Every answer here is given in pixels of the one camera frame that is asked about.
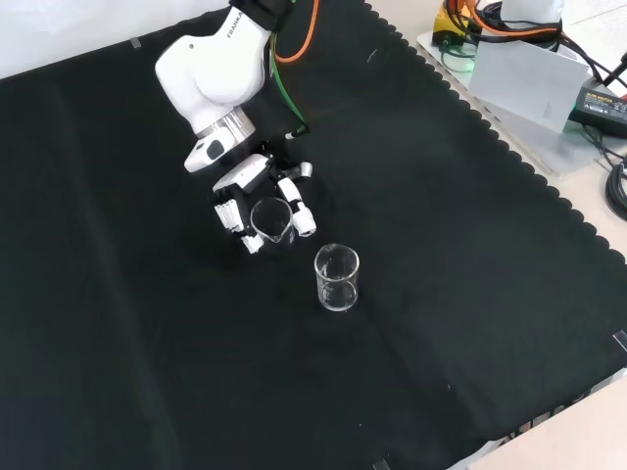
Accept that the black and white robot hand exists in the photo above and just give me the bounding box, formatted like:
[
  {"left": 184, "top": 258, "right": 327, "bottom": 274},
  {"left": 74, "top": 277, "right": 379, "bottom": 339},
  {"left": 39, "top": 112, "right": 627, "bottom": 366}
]
[{"left": 211, "top": 141, "right": 318, "bottom": 256}]

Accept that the small clear glass beaker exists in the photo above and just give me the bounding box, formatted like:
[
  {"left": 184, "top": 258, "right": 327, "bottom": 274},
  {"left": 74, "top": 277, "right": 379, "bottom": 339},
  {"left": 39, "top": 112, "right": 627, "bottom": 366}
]
[{"left": 249, "top": 197, "right": 296, "bottom": 247}]

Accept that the tall clear glass beaker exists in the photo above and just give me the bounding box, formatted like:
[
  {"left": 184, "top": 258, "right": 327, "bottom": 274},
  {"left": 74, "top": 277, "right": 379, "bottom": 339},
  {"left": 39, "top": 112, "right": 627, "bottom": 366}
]
[{"left": 313, "top": 243, "right": 362, "bottom": 313}]

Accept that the black bench cloth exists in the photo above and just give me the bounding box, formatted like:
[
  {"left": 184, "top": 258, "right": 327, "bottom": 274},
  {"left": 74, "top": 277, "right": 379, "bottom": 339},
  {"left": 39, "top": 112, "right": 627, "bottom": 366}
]
[{"left": 0, "top": 0, "right": 627, "bottom": 470}]

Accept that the yellow stop button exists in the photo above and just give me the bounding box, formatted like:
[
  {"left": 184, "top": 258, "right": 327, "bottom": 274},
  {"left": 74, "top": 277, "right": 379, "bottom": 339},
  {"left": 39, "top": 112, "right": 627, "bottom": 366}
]
[{"left": 431, "top": 0, "right": 480, "bottom": 48}]

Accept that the pale card board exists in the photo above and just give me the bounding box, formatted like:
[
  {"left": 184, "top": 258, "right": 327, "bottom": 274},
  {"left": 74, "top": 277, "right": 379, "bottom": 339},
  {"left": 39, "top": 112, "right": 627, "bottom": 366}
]
[{"left": 467, "top": 38, "right": 592, "bottom": 135}]

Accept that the black power adapter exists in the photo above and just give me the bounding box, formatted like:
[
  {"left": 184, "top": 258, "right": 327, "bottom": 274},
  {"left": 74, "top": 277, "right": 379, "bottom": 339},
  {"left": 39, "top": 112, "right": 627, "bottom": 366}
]
[{"left": 566, "top": 79, "right": 627, "bottom": 137}]

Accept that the green cable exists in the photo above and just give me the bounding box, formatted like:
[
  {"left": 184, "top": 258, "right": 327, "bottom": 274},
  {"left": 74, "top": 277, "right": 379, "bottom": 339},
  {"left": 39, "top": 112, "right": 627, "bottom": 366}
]
[{"left": 267, "top": 33, "right": 313, "bottom": 142}]

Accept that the orange cable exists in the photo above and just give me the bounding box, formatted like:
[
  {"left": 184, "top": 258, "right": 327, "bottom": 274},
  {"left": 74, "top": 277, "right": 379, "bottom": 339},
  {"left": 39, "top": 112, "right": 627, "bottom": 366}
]
[{"left": 272, "top": 0, "right": 575, "bottom": 63}]

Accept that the grey metal base plate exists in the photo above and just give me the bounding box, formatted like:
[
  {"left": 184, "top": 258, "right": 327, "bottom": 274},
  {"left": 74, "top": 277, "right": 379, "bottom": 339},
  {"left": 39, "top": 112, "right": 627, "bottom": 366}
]
[{"left": 415, "top": 27, "right": 627, "bottom": 178}]

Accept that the black cable bundle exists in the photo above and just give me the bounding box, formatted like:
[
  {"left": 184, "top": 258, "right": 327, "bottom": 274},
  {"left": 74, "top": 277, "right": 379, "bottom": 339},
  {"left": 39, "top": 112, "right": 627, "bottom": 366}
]
[{"left": 603, "top": 160, "right": 627, "bottom": 222}]

